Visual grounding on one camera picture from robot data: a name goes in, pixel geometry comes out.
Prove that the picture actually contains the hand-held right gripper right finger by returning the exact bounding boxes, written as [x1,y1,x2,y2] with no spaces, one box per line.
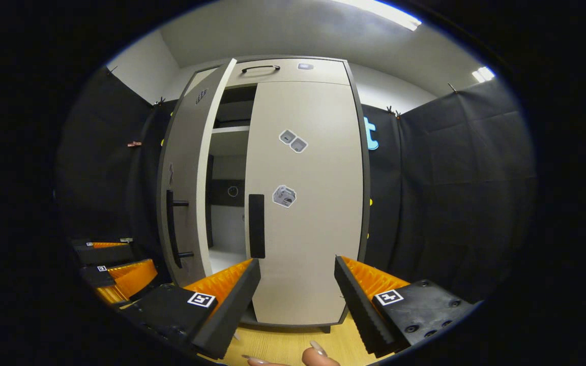
[334,255,477,357]

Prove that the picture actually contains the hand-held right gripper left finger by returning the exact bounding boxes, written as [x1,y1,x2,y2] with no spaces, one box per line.
[120,258,262,360]

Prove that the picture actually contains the white cabinet door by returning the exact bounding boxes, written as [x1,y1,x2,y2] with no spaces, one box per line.
[245,81,365,326]
[157,57,238,288]

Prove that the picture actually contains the grey and white cabinet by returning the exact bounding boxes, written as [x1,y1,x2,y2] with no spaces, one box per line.
[157,55,371,333]

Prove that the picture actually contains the beige cabinet drawer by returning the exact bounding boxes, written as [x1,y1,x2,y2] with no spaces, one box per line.
[228,57,350,87]

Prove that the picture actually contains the black backdrop cloth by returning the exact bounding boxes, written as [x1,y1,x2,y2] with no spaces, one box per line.
[56,66,537,306]

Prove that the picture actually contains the large ceiling light panel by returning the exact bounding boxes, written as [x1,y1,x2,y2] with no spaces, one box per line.
[331,0,422,32]

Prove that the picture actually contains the thin black door handle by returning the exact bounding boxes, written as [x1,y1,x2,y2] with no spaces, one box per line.
[165,190,195,269]

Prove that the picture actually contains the wide black door handle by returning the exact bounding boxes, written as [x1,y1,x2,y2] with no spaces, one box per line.
[248,194,266,259]

